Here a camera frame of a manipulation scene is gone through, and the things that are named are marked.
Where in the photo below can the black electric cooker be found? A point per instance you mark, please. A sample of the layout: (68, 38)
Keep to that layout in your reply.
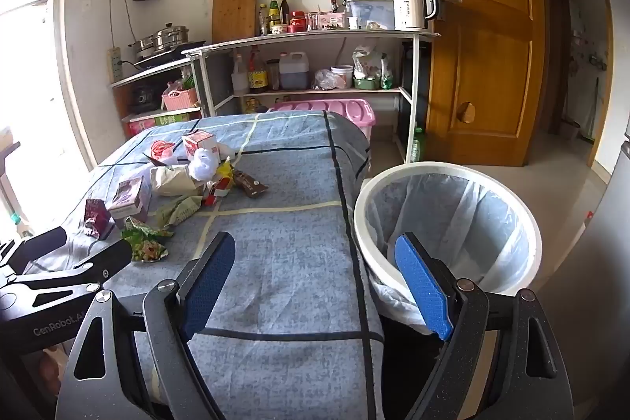
(145, 97)

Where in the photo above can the white plastic waste bin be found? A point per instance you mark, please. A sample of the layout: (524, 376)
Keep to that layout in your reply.
(359, 216)

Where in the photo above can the green white food bag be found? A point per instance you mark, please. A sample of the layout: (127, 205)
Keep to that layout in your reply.
(387, 73)

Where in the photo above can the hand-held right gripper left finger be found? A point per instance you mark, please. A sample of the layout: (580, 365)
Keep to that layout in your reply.
(209, 287)

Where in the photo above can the small glass bottle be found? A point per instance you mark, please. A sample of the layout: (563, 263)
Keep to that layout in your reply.
(263, 21)

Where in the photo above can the green snack bag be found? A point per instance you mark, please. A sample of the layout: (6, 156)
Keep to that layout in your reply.
(145, 243)

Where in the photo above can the white plastic bottle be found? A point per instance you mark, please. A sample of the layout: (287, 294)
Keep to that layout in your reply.
(239, 78)

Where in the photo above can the small red white packet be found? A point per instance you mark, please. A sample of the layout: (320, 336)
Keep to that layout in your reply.
(216, 192)

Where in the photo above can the person's left hand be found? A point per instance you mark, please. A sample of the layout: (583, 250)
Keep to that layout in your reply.
(53, 363)

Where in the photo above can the black induction cooker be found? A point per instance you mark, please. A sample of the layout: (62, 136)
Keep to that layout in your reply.
(167, 58)

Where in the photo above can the wall power strip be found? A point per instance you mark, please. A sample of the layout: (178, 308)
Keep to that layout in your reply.
(114, 64)

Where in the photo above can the red jar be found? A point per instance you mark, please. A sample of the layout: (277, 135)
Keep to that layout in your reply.
(298, 21)

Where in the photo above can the stainless steel steamer pot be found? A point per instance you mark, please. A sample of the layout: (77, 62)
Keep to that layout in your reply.
(162, 38)

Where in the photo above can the dark glass sauce bottle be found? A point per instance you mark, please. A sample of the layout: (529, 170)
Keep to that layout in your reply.
(284, 9)

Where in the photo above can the white lidded tub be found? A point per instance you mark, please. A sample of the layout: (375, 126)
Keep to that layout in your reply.
(342, 76)

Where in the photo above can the green beige wrapper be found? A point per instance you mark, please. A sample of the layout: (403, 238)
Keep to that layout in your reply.
(179, 211)

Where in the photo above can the blue-grey checked blanket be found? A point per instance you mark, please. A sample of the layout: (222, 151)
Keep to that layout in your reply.
(285, 228)

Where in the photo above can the clear plastic storage box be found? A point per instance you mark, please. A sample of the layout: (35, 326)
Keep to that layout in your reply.
(371, 14)

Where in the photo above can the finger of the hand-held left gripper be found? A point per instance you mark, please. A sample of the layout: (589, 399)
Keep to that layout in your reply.
(106, 260)
(44, 245)

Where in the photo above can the jerry can with dark liquid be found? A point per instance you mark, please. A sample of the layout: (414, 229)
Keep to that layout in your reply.
(294, 73)

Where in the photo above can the dark red packet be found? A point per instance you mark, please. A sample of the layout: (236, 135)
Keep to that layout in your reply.
(98, 218)

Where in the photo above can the green bowl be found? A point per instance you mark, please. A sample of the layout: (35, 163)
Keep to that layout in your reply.
(366, 83)

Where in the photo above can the pink lidded storage box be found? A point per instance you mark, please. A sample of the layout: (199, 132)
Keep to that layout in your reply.
(339, 110)

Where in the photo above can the white electric kettle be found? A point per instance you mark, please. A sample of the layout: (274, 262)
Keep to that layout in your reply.
(409, 9)

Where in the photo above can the crumpled clear plastic bag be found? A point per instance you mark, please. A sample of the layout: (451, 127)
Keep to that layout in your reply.
(326, 80)

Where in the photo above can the grey refrigerator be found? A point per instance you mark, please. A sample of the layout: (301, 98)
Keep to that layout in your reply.
(615, 184)

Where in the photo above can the small white shelf unit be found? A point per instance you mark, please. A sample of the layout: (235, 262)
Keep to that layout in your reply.
(147, 73)

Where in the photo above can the wooden cutting board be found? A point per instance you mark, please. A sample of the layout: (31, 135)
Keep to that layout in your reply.
(235, 9)

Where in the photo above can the pink woven basket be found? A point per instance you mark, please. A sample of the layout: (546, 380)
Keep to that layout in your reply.
(179, 100)

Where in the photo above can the large white shelf unit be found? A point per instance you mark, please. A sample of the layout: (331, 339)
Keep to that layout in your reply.
(295, 37)

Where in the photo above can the wooden door frame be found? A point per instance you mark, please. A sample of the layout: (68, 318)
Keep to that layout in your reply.
(605, 56)

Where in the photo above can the red strawberry milk carton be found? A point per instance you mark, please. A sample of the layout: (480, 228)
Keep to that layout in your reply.
(199, 144)

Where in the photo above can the yellow snack packet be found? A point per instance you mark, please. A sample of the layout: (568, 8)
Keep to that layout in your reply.
(225, 171)

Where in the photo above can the wooden door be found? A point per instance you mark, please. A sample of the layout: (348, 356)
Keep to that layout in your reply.
(487, 56)

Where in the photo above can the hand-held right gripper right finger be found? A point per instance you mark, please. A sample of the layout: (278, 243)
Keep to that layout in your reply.
(423, 287)

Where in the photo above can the beige paper bag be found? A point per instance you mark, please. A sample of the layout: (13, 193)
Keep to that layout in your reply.
(172, 181)

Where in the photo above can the brown foil wrapper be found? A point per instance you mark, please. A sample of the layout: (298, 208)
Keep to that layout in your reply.
(251, 185)

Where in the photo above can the red green cardboard box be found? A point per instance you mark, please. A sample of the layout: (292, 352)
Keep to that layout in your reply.
(162, 122)

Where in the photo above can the green plastic bottle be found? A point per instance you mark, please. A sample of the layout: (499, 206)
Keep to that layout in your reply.
(417, 147)

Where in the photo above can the red label soy sauce bottle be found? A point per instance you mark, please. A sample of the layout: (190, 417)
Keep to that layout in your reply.
(257, 73)

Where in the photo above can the white foam fruit net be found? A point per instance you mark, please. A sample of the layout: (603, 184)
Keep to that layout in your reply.
(204, 166)

